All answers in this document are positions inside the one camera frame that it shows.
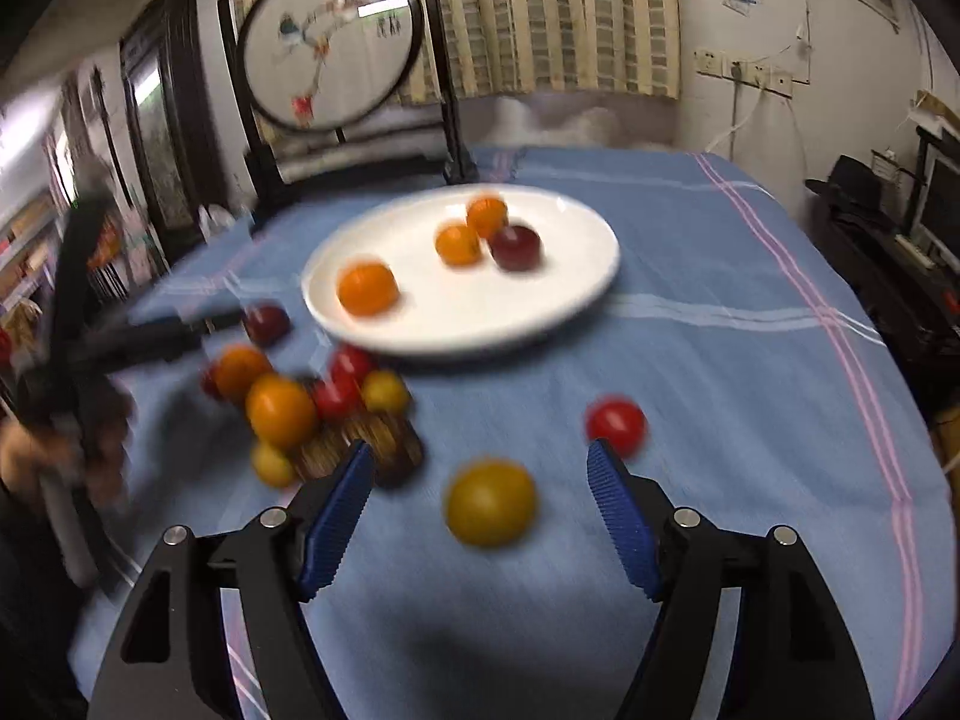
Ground yellow longan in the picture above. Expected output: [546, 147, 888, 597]
[251, 442, 299, 489]
[359, 369, 412, 415]

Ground dark water chestnut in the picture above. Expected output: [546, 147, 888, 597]
[291, 426, 352, 481]
[342, 413, 425, 489]

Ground large orange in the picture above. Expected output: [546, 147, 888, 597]
[245, 374, 317, 452]

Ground red tomato pile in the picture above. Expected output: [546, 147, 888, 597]
[311, 377, 364, 422]
[327, 344, 377, 387]

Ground yellow-green round fruit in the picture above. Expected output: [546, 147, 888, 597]
[444, 457, 539, 550]

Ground red cherry tomato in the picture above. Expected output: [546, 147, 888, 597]
[586, 395, 647, 460]

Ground orange mandarin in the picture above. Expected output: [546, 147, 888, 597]
[208, 344, 274, 406]

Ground person's left hand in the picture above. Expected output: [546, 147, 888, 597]
[2, 392, 135, 507]

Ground blue striped tablecloth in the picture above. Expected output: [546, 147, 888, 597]
[70, 145, 944, 720]

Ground dark wooden framed cabinet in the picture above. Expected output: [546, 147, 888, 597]
[119, 0, 226, 263]

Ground white oval plate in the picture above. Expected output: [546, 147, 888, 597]
[301, 184, 620, 358]

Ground orange on plate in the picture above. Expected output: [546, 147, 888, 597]
[466, 193, 508, 241]

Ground round embroidered screen black stand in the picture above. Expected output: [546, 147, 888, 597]
[218, 0, 477, 227]

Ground dark red plum on plate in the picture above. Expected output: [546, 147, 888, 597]
[488, 224, 542, 273]

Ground computer monitor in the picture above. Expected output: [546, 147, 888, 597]
[914, 154, 960, 271]

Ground black hat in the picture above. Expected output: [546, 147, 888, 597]
[804, 154, 884, 213]

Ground striped beige curtain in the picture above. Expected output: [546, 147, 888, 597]
[439, 0, 682, 99]

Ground white power cable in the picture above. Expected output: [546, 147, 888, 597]
[704, 78, 767, 157]

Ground wall power strip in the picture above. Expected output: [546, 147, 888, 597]
[693, 47, 794, 99]

